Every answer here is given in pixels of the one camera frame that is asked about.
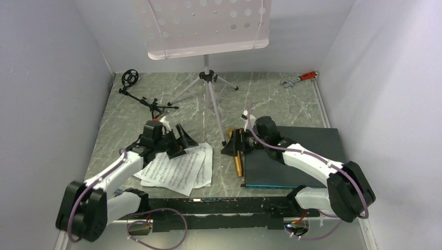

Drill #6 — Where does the lilac music stand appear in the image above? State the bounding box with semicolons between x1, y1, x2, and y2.
129;1;272;145

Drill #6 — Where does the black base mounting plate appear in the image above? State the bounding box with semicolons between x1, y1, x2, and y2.
118;196;319;232

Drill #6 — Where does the black microphone stand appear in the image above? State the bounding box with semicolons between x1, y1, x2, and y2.
118;69;179;120

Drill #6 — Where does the aluminium frame rail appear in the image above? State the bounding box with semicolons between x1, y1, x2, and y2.
63;196;366;223

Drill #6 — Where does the orange handled adjustable wrench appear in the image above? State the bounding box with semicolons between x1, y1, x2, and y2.
280;71;319;88

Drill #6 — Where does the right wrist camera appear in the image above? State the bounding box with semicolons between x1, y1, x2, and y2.
241;110;255;130

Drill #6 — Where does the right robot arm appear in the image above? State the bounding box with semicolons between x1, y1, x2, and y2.
221;116;376;222

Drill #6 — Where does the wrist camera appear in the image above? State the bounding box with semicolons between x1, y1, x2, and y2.
153;116;171;131
241;110;255;130

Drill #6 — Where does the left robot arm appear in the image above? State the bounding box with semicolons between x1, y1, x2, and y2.
55;120;198;242

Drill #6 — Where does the dark blue flat box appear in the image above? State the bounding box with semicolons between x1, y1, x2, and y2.
244;126;348;189

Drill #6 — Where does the sheet music page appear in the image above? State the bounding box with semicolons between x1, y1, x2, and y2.
133;148;206;196
141;143;213;190

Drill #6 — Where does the gold microphone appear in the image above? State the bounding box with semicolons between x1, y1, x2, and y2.
227;128;244;178

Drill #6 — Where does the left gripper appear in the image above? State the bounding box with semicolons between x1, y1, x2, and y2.
154;124;198;159

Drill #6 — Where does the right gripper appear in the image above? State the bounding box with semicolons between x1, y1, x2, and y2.
220;127;268;157

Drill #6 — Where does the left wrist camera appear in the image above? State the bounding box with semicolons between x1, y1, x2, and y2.
153;116;171;131

